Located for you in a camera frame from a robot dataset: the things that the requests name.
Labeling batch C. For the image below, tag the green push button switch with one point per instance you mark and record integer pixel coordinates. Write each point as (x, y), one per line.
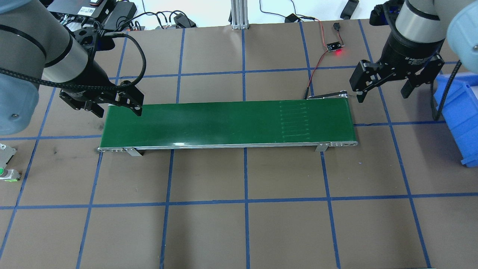
(9, 175)

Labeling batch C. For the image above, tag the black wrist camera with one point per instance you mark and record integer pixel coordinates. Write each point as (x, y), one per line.
(87, 37)
(382, 15)

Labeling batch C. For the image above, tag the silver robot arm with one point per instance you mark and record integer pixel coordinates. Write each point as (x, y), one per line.
(22, 41)
(414, 20)

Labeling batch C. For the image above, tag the black sensor module red light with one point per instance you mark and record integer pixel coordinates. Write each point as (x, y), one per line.
(334, 46)

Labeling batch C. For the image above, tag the flat black bar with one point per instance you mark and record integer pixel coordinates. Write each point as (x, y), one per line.
(349, 8)

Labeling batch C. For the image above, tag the black plug adapter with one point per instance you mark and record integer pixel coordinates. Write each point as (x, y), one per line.
(185, 20)

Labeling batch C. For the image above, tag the blue plastic bin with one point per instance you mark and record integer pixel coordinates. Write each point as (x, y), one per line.
(461, 116)

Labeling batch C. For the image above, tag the large black power brick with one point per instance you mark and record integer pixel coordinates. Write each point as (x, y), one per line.
(119, 15)

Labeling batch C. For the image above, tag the aluminium profile post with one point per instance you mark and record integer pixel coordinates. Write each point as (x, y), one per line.
(239, 15)

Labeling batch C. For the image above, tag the green conveyor belt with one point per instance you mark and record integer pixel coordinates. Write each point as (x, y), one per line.
(224, 123)

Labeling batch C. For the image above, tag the small black power adapter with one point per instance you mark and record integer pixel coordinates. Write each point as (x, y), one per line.
(292, 17)

